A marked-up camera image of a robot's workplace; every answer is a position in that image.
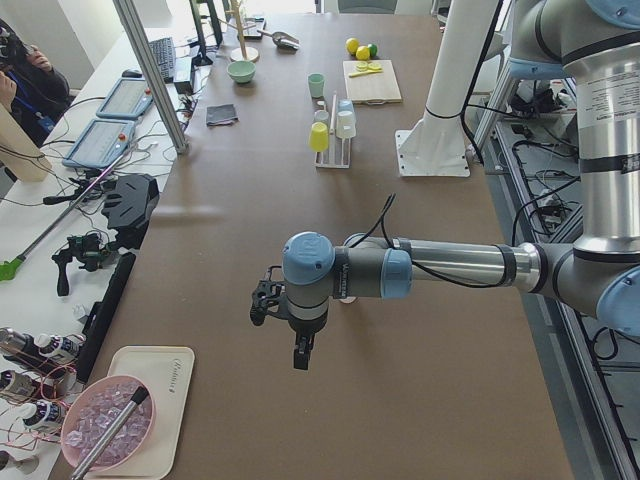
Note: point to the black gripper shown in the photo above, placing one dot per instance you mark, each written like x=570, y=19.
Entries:
x=305, y=327

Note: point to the green cup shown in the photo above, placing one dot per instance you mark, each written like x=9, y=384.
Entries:
x=316, y=82

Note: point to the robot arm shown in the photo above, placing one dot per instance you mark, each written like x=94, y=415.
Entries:
x=597, y=44

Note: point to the yellow cup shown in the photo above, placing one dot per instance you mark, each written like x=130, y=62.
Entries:
x=318, y=137

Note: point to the white cup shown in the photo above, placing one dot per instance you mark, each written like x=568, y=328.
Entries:
x=346, y=124

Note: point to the grey cup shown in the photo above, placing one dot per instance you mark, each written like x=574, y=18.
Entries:
x=322, y=116

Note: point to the blue cup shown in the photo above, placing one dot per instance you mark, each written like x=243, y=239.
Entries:
x=345, y=105

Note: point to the silver stick tool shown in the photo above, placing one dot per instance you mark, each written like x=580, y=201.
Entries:
x=109, y=434

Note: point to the pink bowl with ice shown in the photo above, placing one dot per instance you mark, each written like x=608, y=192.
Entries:
x=95, y=410

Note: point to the black plastic device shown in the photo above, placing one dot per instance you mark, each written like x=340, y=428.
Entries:
x=128, y=208

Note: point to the grey cloth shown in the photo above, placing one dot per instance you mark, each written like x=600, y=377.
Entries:
x=221, y=115

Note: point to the wooden cutting board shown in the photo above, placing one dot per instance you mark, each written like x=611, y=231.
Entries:
x=372, y=89

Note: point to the green bowl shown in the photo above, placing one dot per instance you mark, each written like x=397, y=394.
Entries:
x=241, y=71

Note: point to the yellow plastic knife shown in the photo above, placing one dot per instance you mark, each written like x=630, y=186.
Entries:
x=356, y=74

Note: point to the teach pendant near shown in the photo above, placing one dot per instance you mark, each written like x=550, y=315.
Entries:
x=100, y=144

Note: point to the teach pendant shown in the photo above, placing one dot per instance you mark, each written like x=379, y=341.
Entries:
x=100, y=144
x=129, y=99

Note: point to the wooden mug tree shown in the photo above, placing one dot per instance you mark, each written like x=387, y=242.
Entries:
x=235, y=24

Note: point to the yellow lemon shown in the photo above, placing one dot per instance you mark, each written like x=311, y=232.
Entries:
x=352, y=44
x=363, y=53

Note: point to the teach pendant far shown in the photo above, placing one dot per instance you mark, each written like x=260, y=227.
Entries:
x=129, y=99

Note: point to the metal scoop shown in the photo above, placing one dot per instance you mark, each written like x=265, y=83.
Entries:
x=282, y=40

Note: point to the black keyboard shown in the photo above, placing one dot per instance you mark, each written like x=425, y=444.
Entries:
x=163, y=51

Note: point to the person in dark jacket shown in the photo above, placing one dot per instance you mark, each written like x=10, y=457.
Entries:
x=33, y=92

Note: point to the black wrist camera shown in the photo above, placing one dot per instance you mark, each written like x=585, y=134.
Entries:
x=268, y=299

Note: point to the white wire cup rack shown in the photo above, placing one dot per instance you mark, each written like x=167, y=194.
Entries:
x=338, y=154

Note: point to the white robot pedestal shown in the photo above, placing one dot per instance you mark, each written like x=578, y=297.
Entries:
x=435, y=146

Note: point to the green handled grabber pole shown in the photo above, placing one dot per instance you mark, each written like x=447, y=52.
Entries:
x=9, y=268

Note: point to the aluminium frame post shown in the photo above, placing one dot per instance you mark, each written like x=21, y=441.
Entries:
x=136, y=34

